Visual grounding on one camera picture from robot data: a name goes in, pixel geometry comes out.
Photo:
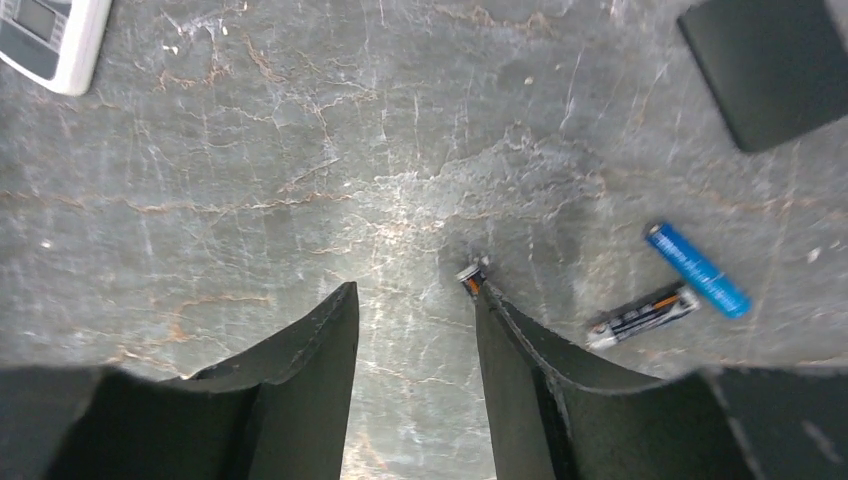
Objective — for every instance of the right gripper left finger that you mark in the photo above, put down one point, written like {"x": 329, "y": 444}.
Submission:
{"x": 278, "y": 410}

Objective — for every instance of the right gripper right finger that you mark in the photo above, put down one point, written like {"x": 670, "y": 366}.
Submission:
{"x": 557, "y": 411}

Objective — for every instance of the black orange battery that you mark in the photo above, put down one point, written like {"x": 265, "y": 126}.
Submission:
{"x": 639, "y": 316}

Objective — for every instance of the blue battery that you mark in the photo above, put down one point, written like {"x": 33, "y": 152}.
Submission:
{"x": 698, "y": 270}

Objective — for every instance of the black remote control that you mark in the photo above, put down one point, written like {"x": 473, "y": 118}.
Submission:
{"x": 776, "y": 70}

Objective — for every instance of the white remote control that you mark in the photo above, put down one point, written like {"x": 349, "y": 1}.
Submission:
{"x": 56, "y": 44}

